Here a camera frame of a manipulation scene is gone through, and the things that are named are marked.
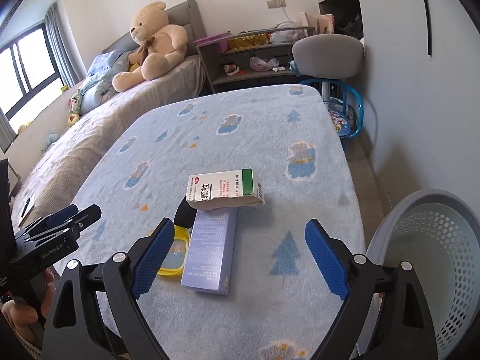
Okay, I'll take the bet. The person's left hand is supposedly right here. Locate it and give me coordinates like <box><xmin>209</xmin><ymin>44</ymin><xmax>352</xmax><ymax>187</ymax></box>
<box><xmin>1</xmin><ymin>268</ymin><xmax>55</xmax><ymax>348</ymax></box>

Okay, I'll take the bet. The grey shelf unit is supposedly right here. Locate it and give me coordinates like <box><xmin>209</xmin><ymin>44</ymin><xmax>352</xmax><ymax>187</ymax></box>
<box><xmin>195</xmin><ymin>26</ymin><xmax>316</xmax><ymax>94</ymax></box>

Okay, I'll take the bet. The grey perforated laundry basket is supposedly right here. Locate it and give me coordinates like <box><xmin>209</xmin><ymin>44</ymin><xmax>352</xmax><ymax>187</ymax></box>
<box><xmin>366</xmin><ymin>189</ymin><xmax>479</xmax><ymax>359</ymax></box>

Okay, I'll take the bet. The blue patterned fleece blanket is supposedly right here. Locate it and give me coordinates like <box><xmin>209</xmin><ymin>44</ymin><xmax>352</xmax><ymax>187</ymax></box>
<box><xmin>73</xmin><ymin>85</ymin><xmax>365</xmax><ymax>359</ymax></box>

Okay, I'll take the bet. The black round object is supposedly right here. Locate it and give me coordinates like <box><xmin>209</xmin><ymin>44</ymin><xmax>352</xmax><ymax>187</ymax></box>
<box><xmin>173</xmin><ymin>197</ymin><xmax>197</xmax><ymax>229</ymax></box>

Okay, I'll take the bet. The blue pillow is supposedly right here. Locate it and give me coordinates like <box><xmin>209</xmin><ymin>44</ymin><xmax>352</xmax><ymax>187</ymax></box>
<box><xmin>77</xmin><ymin>49</ymin><xmax>131</xmax><ymax>116</ymax></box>

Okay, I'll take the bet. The lavender long carton box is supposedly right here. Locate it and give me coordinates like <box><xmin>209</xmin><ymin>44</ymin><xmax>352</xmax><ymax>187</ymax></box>
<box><xmin>181</xmin><ymin>208</ymin><xmax>238</xmax><ymax>295</ymax></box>

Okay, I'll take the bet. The beige teddy bear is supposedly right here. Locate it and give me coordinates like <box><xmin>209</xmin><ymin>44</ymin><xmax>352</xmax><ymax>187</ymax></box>
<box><xmin>112</xmin><ymin>1</ymin><xmax>189</xmax><ymax>92</ymax></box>

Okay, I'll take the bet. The window with dark frame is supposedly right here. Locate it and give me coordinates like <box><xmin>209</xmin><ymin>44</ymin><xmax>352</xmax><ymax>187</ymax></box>
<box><xmin>1</xmin><ymin>24</ymin><xmax>67</xmax><ymax>131</ymax></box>

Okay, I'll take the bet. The grey office chair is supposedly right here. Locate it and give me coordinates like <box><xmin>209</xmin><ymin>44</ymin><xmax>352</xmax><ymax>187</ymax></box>
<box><xmin>289</xmin><ymin>33</ymin><xmax>365</xmax><ymax>102</ymax></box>

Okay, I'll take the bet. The pink storage box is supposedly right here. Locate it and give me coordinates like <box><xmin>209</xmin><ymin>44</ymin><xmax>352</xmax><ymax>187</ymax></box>
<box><xmin>194</xmin><ymin>31</ymin><xmax>231</xmax><ymax>54</ymax></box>

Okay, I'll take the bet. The white green medicine box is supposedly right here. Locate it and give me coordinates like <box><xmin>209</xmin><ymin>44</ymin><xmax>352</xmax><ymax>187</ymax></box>
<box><xmin>185</xmin><ymin>168</ymin><xmax>264</xmax><ymax>211</ymax></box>

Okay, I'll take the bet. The yellow rimmed lid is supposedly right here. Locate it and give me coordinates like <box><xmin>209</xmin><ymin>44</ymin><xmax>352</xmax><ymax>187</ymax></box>
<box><xmin>158</xmin><ymin>225</ymin><xmax>191</xmax><ymax>277</ymax></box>

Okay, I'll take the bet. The wall power socket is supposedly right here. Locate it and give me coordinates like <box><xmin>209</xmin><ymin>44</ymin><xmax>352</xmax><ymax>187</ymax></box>
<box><xmin>267</xmin><ymin>0</ymin><xmax>286</xmax><ymax>9</ymax></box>

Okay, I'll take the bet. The small green plush toy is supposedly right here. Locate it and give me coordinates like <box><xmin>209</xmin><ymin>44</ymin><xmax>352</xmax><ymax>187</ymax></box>
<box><xmin>67</xmin><ymin>91</ymin><xmax>82</xmax><ymax>127</ymax></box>

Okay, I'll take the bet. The grey bed with headboard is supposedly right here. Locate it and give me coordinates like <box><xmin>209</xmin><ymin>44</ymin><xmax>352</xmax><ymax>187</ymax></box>
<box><xmin>10</xmin><ymin>0</ymin><xmax>206</xmax><ymax>228</ymax></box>

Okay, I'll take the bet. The grey curtain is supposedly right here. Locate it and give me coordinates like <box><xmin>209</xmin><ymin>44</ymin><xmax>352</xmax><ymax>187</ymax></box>
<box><xmin>44</xmin><ymin>2</ymin><xmax>84</xmax><ymax>88</ymax></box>

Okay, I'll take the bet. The pink plastic bag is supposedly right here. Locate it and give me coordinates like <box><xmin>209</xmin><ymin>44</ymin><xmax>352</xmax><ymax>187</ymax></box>
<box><xmin>249</xmin><ymin>56</ymin><xmax>280</xmax><ymax>72</ymax></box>

